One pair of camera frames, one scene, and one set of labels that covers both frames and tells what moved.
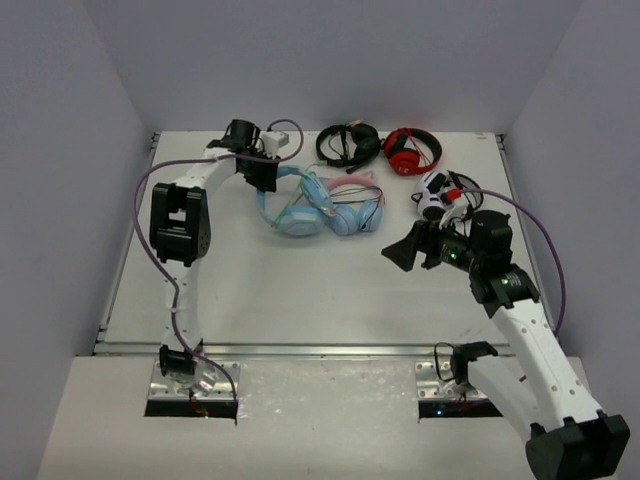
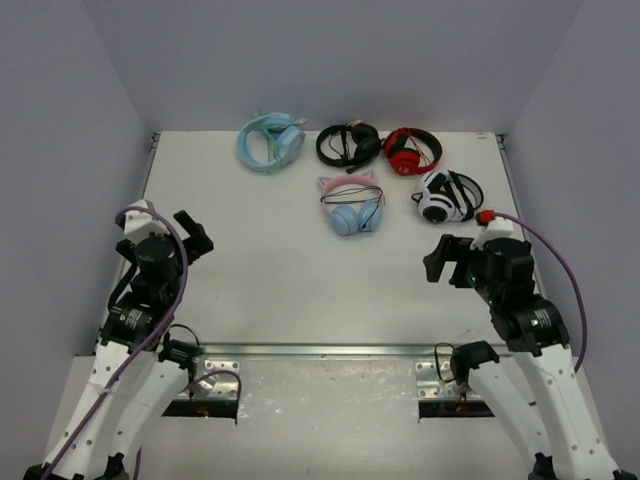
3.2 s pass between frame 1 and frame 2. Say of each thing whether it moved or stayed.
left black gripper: moved
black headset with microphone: stayed
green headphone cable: moved
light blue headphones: moved
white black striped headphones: stayed
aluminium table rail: stayed
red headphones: stayed
